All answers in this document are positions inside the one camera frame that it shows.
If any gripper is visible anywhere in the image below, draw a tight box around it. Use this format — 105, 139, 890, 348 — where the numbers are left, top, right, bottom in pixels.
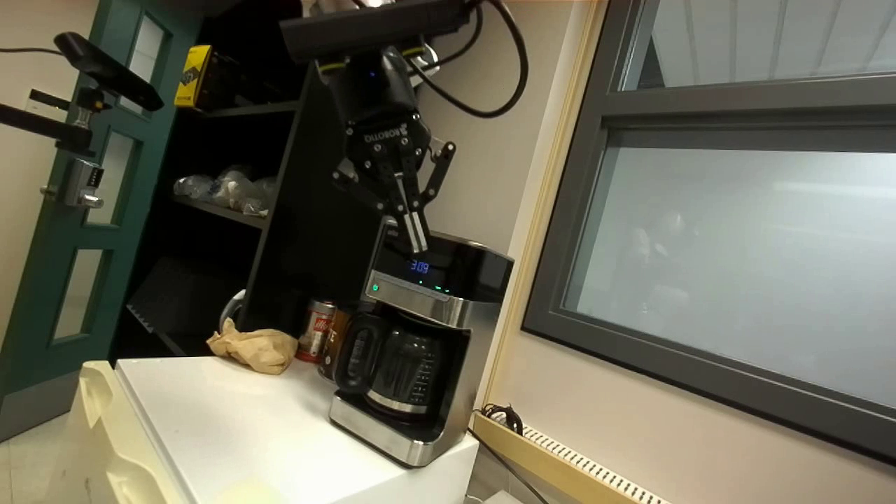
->
317, 46, 458, 254

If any black and steel coffee maker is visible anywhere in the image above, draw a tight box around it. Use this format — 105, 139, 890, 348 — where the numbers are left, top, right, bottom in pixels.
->
328, 217, 516, 469

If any glass coffee carafe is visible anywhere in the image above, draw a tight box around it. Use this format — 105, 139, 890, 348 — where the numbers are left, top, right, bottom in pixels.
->
334, 308, 457, 422

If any black shelf unit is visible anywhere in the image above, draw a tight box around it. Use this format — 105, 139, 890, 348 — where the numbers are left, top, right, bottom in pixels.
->
108, 0, 394, 359

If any red and silver can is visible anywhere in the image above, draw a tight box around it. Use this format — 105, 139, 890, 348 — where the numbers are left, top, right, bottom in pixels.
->
296, 299, 338, 364

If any heap of clear plastic bags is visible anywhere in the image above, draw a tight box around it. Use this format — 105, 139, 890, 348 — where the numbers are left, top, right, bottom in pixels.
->
172, 165, 278, 217

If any brown jar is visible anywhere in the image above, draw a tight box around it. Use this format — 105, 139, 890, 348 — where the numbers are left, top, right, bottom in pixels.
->
318, 307, 353, 382

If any crumpled brown paper bag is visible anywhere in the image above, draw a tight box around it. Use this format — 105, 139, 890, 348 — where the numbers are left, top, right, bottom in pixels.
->
206, 318, 300, 376

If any yellow and black box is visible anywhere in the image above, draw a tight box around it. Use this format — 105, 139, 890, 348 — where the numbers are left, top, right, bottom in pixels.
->
173, 44, 215, 110

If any white mini fridge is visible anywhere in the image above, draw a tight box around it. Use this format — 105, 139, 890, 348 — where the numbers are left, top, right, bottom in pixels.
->
70, 356, 481, 504

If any silver door keypad lock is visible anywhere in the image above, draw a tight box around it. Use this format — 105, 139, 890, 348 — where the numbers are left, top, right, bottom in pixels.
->
40, 157, 106, 211

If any grey framed window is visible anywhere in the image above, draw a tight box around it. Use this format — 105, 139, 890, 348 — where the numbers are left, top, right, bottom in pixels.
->
521, 0, 896, 468

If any green door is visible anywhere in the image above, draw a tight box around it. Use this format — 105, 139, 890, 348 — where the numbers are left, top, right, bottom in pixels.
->
0, 0, 205, 443

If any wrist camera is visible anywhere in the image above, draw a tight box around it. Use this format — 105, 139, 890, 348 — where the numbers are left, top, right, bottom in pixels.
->
279, 0, 472, 65

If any coil of black cable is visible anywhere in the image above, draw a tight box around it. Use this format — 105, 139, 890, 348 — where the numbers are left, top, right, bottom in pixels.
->
479, 403, 526, 436

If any camera on mount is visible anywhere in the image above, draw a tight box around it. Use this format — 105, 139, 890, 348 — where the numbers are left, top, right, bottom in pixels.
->
0, 31, 166, 159

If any beige baseboard cable duct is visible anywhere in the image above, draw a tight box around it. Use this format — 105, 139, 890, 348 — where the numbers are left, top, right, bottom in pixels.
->
471, 409, 674, 504

